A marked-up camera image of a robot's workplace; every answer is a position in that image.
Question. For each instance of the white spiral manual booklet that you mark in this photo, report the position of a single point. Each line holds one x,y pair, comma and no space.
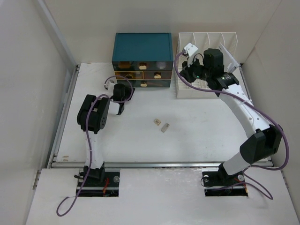
230,63

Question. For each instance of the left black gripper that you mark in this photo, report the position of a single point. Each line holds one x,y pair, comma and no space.
130,91

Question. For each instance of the teal drawer organizer box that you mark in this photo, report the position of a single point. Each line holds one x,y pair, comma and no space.
134,59

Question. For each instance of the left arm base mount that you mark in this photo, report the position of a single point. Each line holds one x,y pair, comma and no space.
98,183

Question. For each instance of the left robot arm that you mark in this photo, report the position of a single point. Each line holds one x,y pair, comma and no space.
92,118

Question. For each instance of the white file rack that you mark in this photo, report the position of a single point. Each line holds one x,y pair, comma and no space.
205,63

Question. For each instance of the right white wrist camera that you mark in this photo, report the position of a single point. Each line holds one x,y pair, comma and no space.
189,51

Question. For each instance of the aluminium table rail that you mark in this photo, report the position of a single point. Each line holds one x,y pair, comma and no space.
137,165

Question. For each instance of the silver staple box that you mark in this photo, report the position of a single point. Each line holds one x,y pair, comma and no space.
165,127

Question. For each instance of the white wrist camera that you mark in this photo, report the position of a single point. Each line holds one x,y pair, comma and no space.
189,51
109,84

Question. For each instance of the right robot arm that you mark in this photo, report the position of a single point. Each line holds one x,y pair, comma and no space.
263,135

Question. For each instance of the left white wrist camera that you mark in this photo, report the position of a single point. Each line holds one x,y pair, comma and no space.
109,84

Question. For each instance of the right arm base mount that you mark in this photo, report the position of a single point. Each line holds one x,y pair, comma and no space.
218,183

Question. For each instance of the small yellow eraser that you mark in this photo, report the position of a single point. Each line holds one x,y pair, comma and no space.
157,122

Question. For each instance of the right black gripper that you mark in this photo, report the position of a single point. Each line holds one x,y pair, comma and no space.
185,72

